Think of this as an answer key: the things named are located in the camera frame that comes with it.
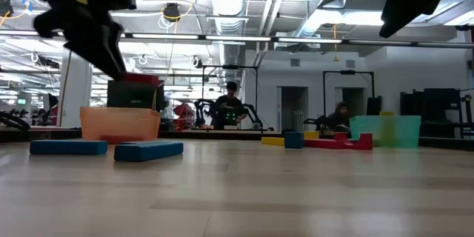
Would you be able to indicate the black monitor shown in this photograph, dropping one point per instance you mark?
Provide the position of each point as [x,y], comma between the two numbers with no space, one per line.
[133,98]

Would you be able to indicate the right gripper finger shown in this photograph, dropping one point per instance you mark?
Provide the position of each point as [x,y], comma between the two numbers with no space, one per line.
[411,3]

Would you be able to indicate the red background object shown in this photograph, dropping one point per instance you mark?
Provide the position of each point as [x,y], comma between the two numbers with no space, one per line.
[183,111]

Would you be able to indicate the black background robot arm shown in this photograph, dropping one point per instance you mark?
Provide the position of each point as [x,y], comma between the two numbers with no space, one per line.
[203,111]
[15,122]
[255,116]

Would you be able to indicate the orange plastic bin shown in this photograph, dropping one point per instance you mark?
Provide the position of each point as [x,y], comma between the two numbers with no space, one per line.
[118,124]

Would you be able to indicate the white column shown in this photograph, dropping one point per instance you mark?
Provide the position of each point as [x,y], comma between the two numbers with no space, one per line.
[76,92]

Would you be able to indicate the black shelving rack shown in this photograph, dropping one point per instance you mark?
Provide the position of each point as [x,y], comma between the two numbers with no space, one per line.
[437,107]

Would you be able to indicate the person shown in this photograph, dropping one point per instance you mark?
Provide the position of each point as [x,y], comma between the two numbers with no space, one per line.
[229,107]
[340,113]

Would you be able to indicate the yellow wooden block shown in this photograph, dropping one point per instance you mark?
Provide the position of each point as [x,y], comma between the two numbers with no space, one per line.
[272,141]
[311,135]
[386,129]

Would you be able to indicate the black ceiling dome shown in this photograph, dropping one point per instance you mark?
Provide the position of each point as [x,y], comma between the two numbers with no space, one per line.
[171,12]

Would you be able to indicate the long ceiling light bar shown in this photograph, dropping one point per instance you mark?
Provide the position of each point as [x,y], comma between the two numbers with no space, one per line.
[222,38]

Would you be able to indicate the teal plastic bin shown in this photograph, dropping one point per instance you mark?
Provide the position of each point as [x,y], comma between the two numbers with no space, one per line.
[403,131]

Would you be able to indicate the black gantry frame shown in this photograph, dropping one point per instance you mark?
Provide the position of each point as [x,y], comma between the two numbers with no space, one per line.
[348,71]
[229,66]

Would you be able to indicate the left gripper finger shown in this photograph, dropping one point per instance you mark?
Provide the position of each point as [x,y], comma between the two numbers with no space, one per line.
[96,48]

